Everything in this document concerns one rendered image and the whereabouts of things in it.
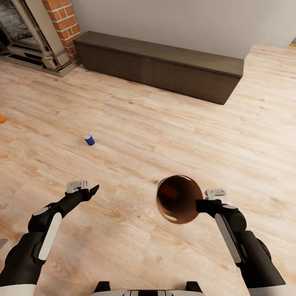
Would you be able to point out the wood fireplace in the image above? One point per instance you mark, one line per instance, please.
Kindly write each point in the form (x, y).
(28, 38)

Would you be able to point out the trash can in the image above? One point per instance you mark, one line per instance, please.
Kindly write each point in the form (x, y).
(183, 209)

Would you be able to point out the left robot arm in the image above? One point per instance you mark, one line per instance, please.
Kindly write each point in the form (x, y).
(24, 262)

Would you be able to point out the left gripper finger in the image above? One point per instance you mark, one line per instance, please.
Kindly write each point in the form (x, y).
(93, 190)

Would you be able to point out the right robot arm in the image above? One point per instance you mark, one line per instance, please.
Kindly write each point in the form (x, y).
(249, 253)

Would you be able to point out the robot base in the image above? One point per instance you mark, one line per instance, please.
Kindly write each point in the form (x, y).
(103, 289)

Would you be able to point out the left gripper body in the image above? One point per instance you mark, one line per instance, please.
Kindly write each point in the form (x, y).
(77, 197)

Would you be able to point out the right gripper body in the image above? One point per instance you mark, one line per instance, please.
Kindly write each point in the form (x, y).
(203, 206)

